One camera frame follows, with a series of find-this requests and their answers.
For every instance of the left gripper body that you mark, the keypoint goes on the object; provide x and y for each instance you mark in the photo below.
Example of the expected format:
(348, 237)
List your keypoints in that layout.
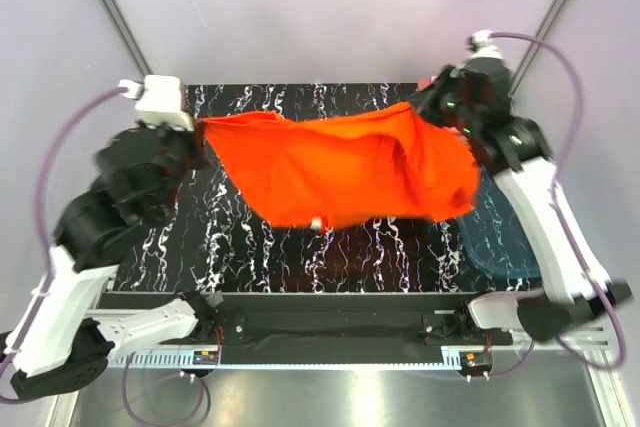
(188, 148)

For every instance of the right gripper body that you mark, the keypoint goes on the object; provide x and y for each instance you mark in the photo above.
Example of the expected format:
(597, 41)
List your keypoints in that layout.
(439, 105)

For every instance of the orange t-shirt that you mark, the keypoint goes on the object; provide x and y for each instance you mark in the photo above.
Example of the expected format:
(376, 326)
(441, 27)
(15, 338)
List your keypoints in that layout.
(341, 171)

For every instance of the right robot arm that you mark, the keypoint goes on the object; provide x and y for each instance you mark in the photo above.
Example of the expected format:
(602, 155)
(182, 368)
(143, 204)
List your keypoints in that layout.
(473, 98)

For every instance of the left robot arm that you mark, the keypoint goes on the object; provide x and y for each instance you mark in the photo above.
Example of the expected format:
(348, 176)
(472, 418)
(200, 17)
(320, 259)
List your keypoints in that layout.
(57, 348)

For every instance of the folded salmon t-shirt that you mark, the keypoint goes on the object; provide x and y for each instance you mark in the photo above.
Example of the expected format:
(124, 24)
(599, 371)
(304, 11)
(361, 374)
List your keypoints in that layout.
(426, 82)

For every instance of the blue transparent plastic bin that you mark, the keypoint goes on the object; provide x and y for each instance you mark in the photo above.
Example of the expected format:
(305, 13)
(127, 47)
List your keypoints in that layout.
(494, 238)

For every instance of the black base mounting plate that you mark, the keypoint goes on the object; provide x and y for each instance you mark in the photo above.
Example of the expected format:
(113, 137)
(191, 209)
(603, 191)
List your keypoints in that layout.
(341, 322)

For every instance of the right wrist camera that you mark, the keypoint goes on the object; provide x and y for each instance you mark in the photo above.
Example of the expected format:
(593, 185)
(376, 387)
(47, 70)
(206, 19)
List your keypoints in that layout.
(481, 45)

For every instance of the right aluminium frame post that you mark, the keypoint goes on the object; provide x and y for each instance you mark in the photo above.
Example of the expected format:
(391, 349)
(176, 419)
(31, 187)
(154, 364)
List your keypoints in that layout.
(545, 28)

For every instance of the aluminium frame post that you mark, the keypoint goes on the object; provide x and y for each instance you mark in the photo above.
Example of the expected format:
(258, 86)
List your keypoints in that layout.
(126, 36)
(545, 28)

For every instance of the slotted cable duct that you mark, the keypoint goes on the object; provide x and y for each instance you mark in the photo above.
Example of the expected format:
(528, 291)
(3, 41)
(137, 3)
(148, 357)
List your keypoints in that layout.
(234, 358)

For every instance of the left aluminium frame post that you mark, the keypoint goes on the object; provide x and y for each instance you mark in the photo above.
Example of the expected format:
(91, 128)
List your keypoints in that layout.
(126, 36)

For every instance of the aluminium rail front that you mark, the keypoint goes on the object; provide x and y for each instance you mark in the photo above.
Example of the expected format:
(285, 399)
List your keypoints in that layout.
(594, 343)

